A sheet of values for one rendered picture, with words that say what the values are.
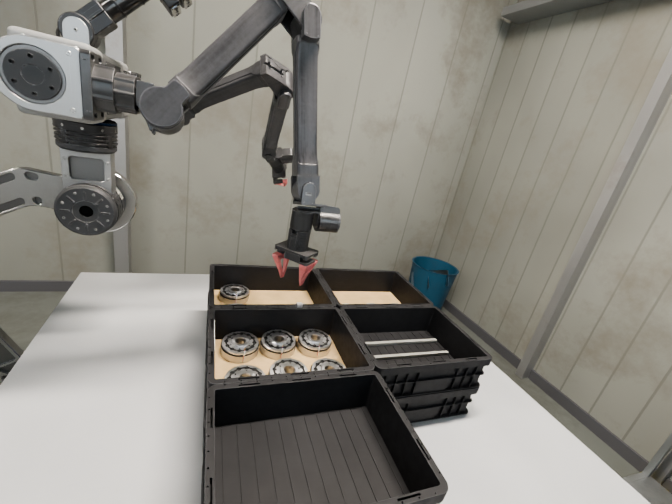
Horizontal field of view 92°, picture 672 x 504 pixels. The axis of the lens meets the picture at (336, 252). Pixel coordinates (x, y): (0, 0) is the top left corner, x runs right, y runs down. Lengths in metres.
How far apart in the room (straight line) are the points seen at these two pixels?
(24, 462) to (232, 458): 0.45
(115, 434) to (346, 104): 2.51
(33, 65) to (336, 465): 0.93
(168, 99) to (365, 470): 0.85
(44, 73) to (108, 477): 0.80
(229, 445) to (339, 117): 2.46
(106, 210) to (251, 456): 0.74
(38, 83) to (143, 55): 1.86
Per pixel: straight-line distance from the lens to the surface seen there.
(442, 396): 1.09
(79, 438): 1.04
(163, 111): 0.78
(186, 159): 2.67
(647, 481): 2.63
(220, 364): 0.97
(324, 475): 0.78
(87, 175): 1.13
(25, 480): 1.01
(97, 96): 0.81
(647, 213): 2.64
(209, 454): 0.67
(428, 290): 3.04
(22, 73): 0.84
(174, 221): 2.78
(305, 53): 0.88
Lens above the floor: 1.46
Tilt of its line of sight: 20 degrees down
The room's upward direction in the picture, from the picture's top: 12 degrees clockwise
